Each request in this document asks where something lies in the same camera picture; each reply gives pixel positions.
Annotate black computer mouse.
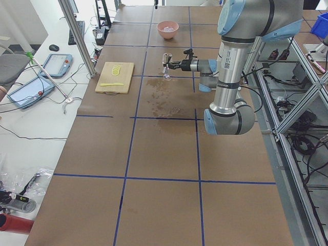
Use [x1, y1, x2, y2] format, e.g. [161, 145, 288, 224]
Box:
[49, 44, 59, 52]

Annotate black box device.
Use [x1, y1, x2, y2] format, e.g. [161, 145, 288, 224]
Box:
[95, 26, 110, 46]

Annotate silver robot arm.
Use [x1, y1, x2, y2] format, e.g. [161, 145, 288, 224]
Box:
[163, 1, 303, 135]

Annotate blue plastic bin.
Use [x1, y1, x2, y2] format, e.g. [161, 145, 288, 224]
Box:
[311, 12, 328, 38]

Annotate steel cocktail jigger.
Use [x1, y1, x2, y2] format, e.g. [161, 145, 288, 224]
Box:
[162, 53, 172, 75]

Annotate clear plastic bag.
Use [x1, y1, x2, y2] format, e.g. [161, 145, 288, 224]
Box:
[1, 168, 54, 214]

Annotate near blue teach pendant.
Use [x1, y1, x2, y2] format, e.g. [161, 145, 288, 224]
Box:
[7, 76, 54, 109]

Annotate blue teach pendant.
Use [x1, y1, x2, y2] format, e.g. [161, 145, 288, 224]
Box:
[7, 76, 54, 109]
[42, 53, 73, 78]

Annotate aluminium frame post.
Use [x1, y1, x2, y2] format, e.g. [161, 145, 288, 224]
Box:
[58, 0, 96, 78]

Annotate red cylinder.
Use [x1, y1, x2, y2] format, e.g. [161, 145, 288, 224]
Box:
[1, 213, 34, 234]

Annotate clear ice cubes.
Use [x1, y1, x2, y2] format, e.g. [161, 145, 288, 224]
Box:
[162, 26, 175, 33]

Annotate grey office chair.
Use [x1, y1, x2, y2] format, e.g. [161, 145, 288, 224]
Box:
[1, 45, 30, 86]

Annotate metal rod with base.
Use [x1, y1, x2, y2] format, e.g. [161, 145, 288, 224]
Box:
[25, 52, 73, 103]

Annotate clear wine glass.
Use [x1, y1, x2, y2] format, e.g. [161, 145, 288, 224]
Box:
[163, 72, 171, 80]

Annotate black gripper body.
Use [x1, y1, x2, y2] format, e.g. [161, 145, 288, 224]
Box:
[178, 59, 191, 71]

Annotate black keyboard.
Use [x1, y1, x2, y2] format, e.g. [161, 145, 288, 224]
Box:
[68, 20, 86, 46]

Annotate far blue teach pendant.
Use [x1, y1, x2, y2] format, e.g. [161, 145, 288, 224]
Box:
[42, 53, 73, 78]

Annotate yellow plastic knife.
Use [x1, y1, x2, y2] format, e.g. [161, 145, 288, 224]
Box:
[100, 83, 124, 87]

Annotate pink bowl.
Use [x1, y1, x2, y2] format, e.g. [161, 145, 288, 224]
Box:
[157, 20, 179, 39]

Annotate wooden cutting board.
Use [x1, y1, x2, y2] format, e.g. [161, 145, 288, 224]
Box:
[95, 62, 134, 94]

